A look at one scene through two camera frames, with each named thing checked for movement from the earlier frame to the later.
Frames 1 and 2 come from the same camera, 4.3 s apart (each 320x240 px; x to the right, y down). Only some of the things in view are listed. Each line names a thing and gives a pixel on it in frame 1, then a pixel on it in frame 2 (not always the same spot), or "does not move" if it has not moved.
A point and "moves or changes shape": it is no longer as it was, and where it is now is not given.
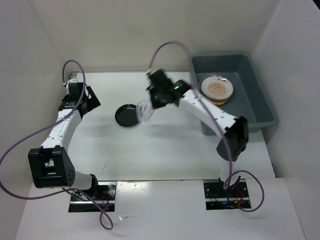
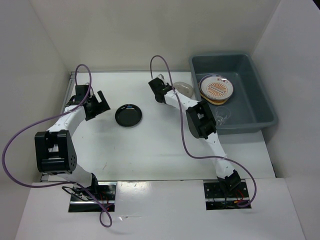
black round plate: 126,115 does not move
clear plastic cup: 144,109 moves or changes shape
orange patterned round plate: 216,87 does not move
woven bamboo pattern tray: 218,102 does not move
